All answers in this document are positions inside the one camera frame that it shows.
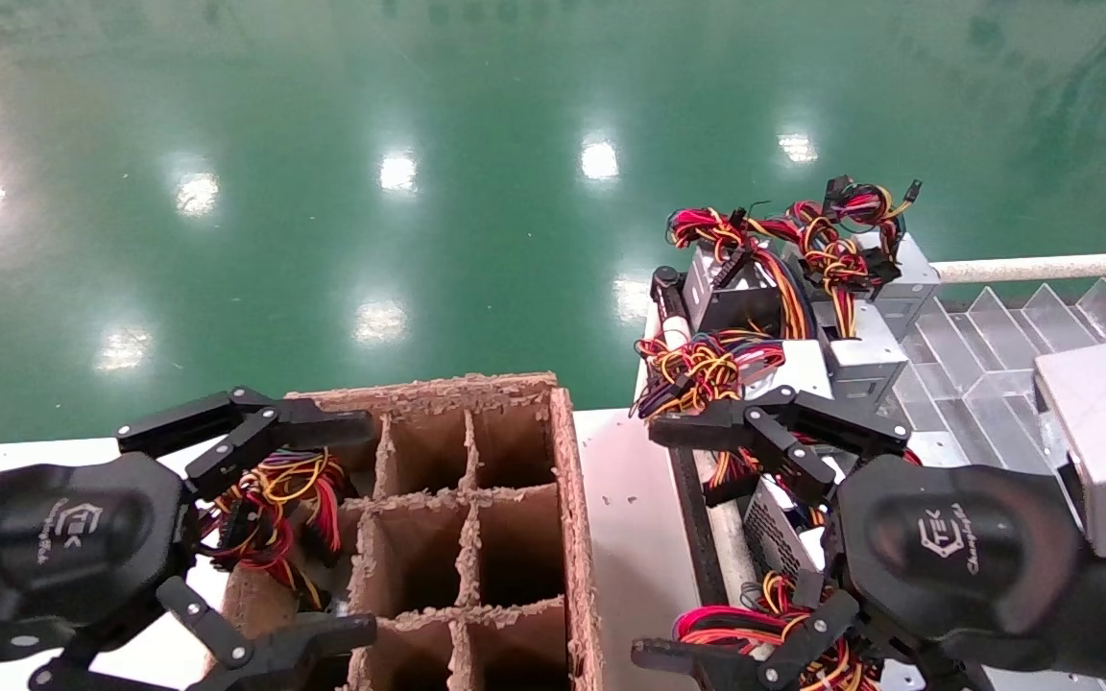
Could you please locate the black pipe clamp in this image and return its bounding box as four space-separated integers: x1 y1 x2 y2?
652 266 691 328

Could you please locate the white frame pipe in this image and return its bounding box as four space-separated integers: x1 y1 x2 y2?
641 312 767 617

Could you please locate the silver power supply box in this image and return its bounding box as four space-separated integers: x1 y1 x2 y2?
743 340 838 400

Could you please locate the black frame bar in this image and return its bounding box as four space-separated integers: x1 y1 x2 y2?
666 445 738 642

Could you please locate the clear plastic divider tray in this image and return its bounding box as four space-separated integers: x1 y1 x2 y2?
884 276 1106 691

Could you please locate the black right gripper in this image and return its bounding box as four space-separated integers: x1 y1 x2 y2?
631 386 1089 691

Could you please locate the grey power supply with cables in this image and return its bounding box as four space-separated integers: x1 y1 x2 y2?
666 204 815 342
822 176 941 337
200 448 355 609
673 570 886 691
788 200 910 405

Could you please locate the mesh-sided power supply with cables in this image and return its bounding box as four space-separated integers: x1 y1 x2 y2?
632 329 838 583

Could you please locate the brown cardboard divider box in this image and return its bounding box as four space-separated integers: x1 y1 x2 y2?
217 372 605 691

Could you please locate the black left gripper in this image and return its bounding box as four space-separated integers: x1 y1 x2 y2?
0 387 378 691

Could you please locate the long white rail pipe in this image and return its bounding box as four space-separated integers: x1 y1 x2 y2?
930 250 1106 286

